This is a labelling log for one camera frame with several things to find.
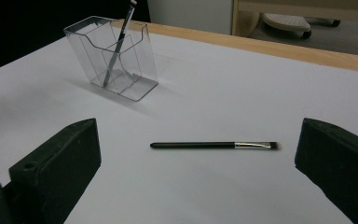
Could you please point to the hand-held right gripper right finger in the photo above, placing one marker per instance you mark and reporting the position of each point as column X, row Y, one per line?
column 338, row 165

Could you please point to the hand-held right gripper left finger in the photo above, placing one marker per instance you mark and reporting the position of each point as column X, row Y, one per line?
column 59, row 168

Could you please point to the clear plastic organizer container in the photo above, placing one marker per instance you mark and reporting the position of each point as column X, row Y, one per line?
column 118, row 77

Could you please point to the black makeup brush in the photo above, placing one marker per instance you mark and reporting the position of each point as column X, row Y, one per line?
column 118, row 46
column 195, row 145

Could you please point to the wooden table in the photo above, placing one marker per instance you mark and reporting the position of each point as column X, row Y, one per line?
column 276, row 49

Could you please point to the white table cover sheet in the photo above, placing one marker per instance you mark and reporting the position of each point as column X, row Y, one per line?
column 214, row 105

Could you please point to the black curtain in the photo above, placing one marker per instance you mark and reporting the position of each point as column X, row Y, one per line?
column 28, row 21

